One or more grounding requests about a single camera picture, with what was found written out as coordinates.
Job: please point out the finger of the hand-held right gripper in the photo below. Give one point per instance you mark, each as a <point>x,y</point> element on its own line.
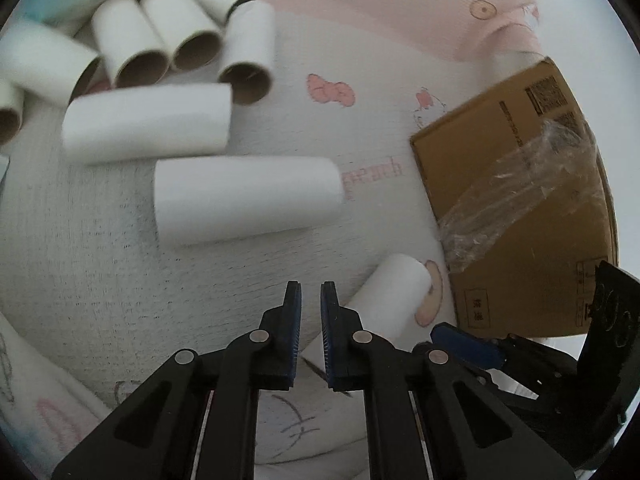
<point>465,345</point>

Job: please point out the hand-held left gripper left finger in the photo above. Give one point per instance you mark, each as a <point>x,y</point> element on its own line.
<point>295,330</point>

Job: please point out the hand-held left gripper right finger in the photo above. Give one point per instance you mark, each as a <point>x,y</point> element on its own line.
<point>327,340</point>

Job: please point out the white paper roll tube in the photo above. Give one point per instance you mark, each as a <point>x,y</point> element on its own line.
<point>390,290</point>
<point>145,120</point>
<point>247,200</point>

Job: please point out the brown cardboard box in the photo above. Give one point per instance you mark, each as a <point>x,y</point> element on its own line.
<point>475,185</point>

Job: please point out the clear plastic tape strip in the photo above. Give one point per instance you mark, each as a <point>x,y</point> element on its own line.
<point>525,185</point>

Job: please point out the white printed blanket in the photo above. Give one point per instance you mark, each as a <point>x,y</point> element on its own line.
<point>75,260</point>

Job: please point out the pile of white tubes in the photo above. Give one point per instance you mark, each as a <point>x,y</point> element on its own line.
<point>130,35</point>

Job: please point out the pink printed cloth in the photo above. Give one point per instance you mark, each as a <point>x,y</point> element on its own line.
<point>375,0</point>

